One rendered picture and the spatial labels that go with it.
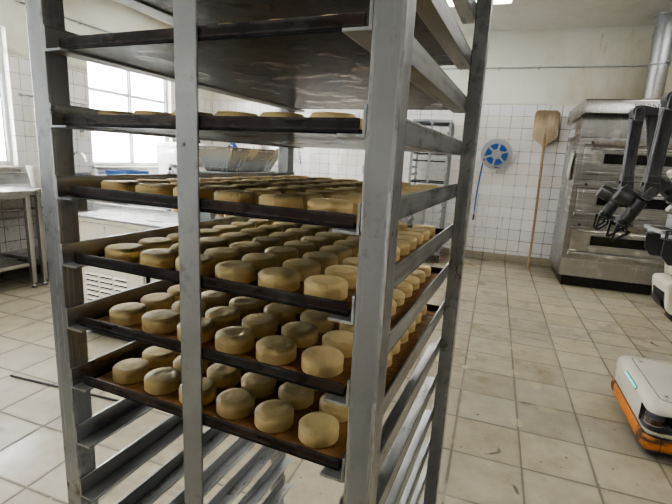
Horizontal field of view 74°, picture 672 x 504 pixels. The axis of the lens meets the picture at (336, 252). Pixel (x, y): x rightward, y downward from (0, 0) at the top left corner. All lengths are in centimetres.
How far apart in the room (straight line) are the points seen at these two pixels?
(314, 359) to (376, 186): 22
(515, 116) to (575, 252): 204
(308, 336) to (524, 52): 624
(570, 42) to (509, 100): 93
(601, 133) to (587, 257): 134
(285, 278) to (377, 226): 15
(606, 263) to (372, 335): 534
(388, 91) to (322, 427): 38
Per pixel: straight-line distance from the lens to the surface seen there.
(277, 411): 60
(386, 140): 41
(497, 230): 656
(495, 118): 653
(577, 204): 555
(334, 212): 44
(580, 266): 568
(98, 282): 334
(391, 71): 41
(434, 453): 123
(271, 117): 47
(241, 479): 125
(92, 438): 80
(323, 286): 48
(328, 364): 51
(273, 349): 54
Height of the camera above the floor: 129
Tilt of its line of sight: 12 degrees down
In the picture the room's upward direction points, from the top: 3 degrees clockwise
